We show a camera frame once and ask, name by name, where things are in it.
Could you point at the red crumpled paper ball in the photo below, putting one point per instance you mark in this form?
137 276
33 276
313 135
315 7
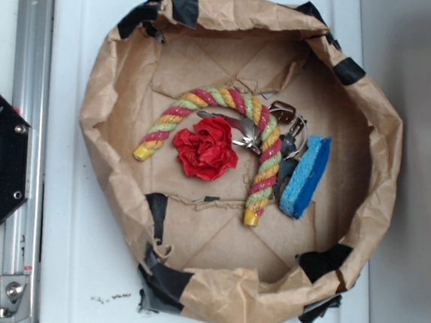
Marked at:
206 153

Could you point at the brown paper bag bin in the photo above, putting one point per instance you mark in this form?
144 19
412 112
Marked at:
222 251

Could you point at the blue sponge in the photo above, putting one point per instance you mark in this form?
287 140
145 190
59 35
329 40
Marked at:
299 191

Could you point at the white plastic tray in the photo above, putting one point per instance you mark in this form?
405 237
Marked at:
87 273

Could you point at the aluminium rail frame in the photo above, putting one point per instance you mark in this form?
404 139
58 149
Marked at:
22 242

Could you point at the metal corner bracket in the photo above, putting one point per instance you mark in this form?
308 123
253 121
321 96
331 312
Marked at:
15 299

